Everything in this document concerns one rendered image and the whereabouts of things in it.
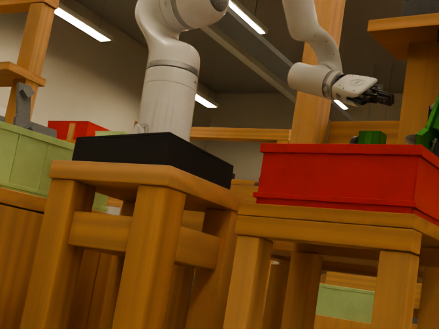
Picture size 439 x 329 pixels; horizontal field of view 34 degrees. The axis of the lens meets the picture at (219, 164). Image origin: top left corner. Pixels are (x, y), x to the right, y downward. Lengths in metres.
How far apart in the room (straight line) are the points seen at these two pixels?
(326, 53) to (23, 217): 1.01
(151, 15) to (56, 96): 9.17
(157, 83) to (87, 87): 9.76
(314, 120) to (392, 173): 1.22
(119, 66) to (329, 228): 10.82
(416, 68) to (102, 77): 9.54
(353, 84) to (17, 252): 1.00
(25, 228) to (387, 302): 0.95
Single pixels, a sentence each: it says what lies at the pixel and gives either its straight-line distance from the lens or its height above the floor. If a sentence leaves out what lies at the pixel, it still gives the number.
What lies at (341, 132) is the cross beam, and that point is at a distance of 2.47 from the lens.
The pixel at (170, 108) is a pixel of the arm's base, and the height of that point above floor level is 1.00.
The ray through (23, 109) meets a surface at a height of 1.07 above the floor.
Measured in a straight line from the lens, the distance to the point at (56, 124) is 8.15.
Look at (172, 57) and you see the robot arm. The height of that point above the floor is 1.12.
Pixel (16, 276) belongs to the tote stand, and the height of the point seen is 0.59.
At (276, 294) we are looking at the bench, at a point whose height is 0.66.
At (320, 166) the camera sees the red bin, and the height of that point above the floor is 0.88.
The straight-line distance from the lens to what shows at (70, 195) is 1.51.
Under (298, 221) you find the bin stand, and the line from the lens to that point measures 1.26.
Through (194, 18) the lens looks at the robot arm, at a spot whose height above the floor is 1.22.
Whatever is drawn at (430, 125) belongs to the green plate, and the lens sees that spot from 1.84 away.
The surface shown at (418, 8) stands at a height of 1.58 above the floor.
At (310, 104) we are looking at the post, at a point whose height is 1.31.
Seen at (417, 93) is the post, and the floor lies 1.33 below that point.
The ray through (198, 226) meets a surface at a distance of 1.81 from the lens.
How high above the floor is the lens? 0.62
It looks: 10 degrees up
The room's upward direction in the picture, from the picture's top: 10 degrees clockwise
